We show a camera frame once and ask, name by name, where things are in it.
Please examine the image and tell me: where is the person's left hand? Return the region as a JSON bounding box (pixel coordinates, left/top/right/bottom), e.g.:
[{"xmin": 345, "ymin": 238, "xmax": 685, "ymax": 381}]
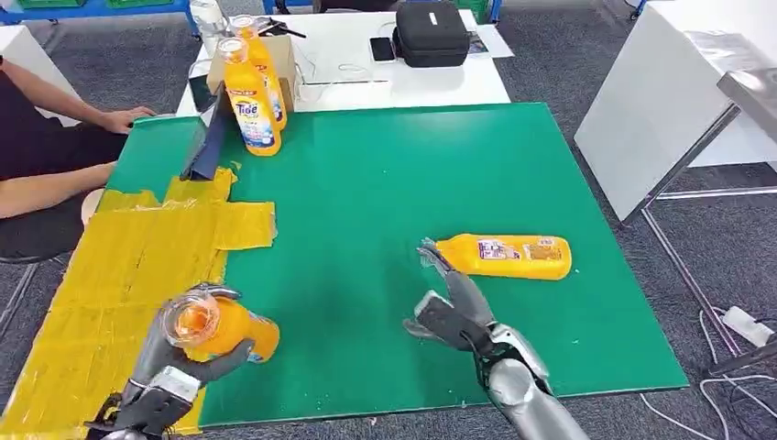
[{"xmin": 96, "ymin": 105, "xmax": 159, "ymax": 136}]

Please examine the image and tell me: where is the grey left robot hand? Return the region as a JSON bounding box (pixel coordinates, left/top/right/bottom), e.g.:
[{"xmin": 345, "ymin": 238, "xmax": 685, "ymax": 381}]
[{"xmin": 123, "ymin": 282, "xmax": 257, "ymax": 403}]

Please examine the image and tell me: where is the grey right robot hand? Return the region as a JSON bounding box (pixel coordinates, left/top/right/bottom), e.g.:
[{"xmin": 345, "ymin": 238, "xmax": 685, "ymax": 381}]
[{"xmin": 402, "ymin": 236, "xmax": 497, "ymax": 343}]

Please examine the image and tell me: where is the orange detergent bottle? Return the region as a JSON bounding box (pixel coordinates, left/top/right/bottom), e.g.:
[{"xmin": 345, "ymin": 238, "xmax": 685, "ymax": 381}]
[
  {"xmin": 161, "ymin": 293, "xmax": 282, "ymax": 365},
  {"xmin": 217, "ymin": 37, "xmax": 283, "ymax": 159},
  {"xmin": 230, "ymin": 14, "xmax": 289, "ymax": 132},
  {"xmin": 434, "ymin": 233, "xmax": 574, "ymax": 282}
]

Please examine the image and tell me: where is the black tablet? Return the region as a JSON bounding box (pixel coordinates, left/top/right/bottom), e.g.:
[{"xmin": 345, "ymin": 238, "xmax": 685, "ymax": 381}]
[{"xmin": 187, "ymin": 59, "xmax": 217, "ymax": 115}]

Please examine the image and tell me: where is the dark blue panel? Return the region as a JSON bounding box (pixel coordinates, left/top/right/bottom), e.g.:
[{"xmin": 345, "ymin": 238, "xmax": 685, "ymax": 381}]
[{"xmin": 180, "ymin": 91, "xmax": 231, "ymax": 182}]

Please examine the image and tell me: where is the person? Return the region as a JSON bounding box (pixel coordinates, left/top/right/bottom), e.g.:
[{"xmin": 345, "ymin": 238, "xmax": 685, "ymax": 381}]
[{"xmin": 0, "ymin": 55, "xmax": 158, "ymax": 263}]

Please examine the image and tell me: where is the white box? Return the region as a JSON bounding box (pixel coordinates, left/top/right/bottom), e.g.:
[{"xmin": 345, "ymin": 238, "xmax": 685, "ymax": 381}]
[{"xmin": 0, "ymin": 24, "xmax": 82, "ymax": 127}]

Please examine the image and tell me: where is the blue metal rack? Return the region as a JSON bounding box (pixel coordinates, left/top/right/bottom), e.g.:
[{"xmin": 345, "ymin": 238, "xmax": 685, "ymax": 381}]
[{"xmin": 0, "ymin": 0, "xmax": 201, "ymax": 35}]

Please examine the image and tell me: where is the clear plastic bottle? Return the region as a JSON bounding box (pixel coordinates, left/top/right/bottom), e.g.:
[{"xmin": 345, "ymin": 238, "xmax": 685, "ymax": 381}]
[{"xmin": 189, "ymin": 0, "xmax": 235, "ymax": 57}]

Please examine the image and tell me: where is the green mat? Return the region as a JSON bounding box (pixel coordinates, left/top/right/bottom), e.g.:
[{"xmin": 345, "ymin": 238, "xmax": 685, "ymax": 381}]
[{"xmin": 105, "ymin": 102, "xmax": 691, "ymax": 428}]

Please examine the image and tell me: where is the black chair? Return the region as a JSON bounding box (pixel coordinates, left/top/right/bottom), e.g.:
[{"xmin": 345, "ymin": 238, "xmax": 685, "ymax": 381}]
[{"xmin": 0, "ymin": 251, "xmax": 69, "ymax": 343}]

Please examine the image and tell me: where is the cardboard box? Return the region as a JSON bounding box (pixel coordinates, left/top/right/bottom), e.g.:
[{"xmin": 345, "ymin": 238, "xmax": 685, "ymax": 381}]
[{"xmin": 206, "ymin": 34, "xmax": 298, "ymax": 115}]

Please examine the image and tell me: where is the black hand tool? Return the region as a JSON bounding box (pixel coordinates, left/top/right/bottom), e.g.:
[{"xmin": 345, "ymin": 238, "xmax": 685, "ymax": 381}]
[{"xmin": 255, "ymin": 16, "xmax": 307, "ymax": 39}]

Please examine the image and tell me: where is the white table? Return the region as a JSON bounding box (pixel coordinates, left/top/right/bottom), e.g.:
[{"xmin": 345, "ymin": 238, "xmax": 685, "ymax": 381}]
[{"xmin": 175, "ymin": 8, "xmax": 511, "ymax": 117}]

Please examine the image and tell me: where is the printed booklet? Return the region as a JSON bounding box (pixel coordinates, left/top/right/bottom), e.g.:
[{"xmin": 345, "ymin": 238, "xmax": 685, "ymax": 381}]
[{"xmin": 465, "ymin": 24, "xmax": 516, "ymax": 61}]

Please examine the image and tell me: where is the black phone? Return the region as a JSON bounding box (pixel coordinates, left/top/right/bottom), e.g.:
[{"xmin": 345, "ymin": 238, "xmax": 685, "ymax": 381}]
[{"xmin": 369, "ymin": 36, "xmax": 398, "ymax": 63}]

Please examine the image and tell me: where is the black carry case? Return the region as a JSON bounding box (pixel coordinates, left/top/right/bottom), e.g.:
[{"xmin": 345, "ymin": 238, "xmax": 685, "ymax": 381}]
[{"xmin": 391, "ymin": 0, "xmax": 472, "ymax": 69}]

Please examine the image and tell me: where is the white desk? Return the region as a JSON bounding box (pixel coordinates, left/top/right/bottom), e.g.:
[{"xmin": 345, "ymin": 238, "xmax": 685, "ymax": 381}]
[{"xmin": 573, "ymin": 0, "xmax": 777, "ymax": 224}]

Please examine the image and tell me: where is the white power strip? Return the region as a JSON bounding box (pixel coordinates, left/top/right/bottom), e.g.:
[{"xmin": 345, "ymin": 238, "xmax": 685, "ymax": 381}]
[{"xmin": 721, "ymin": 307, "xmax": 776, "ymax": 351}]

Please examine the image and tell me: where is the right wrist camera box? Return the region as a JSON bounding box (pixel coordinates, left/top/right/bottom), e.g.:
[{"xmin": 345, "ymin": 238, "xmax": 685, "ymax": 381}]
[{"xmin": 413, "ymin": 289, "xmax": 482, "ymax": 353}]

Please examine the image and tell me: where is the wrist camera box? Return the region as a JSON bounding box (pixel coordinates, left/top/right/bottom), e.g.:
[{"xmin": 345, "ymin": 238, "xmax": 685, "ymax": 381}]
[
  {"xmin": 413, "ymin": 289, "xmax": 482, "ymax": 353},
  {"xmin": 147, "ymin": 365, "xmax": 202, "ymax": 404}
]

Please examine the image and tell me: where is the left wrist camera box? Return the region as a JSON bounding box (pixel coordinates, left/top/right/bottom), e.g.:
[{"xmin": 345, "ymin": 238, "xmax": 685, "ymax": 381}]
[{"xmin": 147, "ymin": 365, "xmax": 202, "ymax": 404}]

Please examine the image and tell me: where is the steel desk frame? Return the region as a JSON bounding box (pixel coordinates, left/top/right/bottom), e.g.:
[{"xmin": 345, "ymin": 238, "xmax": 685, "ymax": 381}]
[{"xmin": 621, "ymin": 104, "xmax": 777, "ymax": 379}]

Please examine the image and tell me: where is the white floor cable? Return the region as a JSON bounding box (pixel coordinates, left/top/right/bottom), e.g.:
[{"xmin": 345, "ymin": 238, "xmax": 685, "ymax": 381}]
[{"xmin": 640, "ymin": 309, "xmax": 777, "ymax": 440}]

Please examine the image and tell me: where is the black floor cable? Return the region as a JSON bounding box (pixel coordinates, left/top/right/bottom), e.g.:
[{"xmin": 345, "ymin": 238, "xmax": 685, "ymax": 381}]
[{"xmin": 725, "ymin": 318, "xmax": 777, "ymax": 440}]

